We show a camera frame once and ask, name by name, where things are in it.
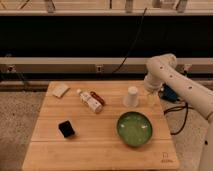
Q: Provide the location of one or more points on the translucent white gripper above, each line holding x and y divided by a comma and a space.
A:
152, 98

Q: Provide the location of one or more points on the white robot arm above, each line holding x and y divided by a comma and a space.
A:
161, 69

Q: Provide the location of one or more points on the brown red marker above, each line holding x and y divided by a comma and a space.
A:
97, 97

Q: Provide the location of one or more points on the green bowl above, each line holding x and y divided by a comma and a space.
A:
134, 128

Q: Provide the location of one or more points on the black eraser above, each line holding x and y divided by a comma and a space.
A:
66, 129

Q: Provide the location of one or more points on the beige sponge block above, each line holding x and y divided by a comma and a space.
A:
60, 90

